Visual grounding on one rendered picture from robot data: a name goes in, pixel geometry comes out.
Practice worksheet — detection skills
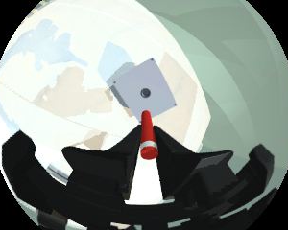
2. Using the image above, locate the red peg with white top band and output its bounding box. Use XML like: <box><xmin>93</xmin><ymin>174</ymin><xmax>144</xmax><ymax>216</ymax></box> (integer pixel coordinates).
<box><xmin>140</xmin><ymin>110</ymin><xmax>158</xmax><ymax>160</ymax></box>

